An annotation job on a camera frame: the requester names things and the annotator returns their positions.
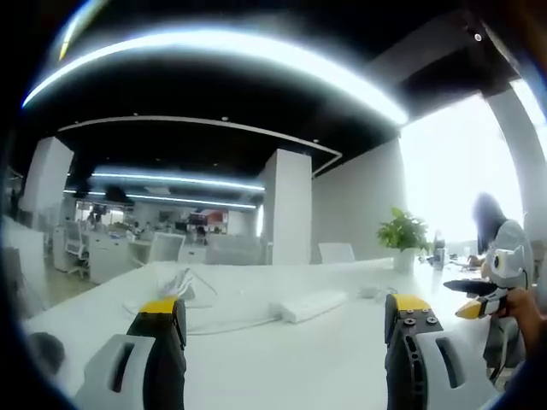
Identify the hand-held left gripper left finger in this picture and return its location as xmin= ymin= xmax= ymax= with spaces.
xmin=74 ymin=297 xmax=189 ymax=410

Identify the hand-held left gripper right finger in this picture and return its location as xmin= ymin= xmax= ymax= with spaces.
xmin=384 ymin=293 xmax=472 ymax=410

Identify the white power strip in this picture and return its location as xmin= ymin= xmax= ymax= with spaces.
xmin=268 ymin=290 xmax=348 ymax=324

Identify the white desk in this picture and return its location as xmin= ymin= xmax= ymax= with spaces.
xmin=23 ymin=255 xmax=499 ymax=410

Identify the long ceiling light strip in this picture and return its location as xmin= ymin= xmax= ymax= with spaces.
xmin=21 ymin=30 xmax=409 ymax=126

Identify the person's right hand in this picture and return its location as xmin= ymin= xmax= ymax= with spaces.
xmin=494 ymin=287 xmax=541 ymax=343

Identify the green potted plant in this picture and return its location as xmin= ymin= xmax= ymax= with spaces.
xmin=375 ymin=207 xmax=432 ymax=273

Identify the white office chair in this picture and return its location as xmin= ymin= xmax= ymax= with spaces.
xmin=148 ymin=231 xmax=186 ymax=263
xmin=62 ymin=219 xmax=92 ymax=277
xmin=317 ymin=242 xmax=356 ymax=265

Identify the white cable bundle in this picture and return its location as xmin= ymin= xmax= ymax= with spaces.
xmin=156 ymin=267 xmax=220 ymax=309

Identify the white power strip cable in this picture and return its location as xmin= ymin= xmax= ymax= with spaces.
xmin=121 ymin=294 xmax=279 ymax=335

